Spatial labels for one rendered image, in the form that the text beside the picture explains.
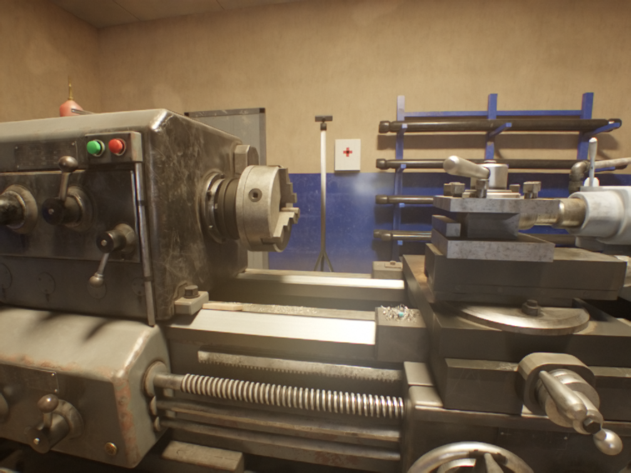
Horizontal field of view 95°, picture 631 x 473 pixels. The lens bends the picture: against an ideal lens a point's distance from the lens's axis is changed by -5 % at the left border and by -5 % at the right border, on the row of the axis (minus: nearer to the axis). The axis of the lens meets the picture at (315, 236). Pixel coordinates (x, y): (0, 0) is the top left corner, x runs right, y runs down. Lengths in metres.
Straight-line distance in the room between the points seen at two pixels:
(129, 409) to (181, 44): 4.55
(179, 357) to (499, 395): 0.70
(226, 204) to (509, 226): 0.66
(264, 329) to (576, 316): 0.59
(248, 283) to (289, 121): 3.17
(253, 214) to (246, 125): 3.44
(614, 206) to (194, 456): 1.22
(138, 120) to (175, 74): 4.06
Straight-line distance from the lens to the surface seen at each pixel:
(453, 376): 0.56
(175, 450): 1.03
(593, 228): 0.99
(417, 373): 0.67
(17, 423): 1.06
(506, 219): 0.61
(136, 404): 0.83
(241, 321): 0.77
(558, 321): 0.61
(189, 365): 0.88
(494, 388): 0.59
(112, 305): 0.89
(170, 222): 0.78
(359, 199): 3.86
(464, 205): 0.55
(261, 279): 1.09
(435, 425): 0.62
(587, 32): 4.85
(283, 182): 0.87
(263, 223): 0.79
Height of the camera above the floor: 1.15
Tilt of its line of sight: 9 degrees down
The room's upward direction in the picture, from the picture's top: straight up
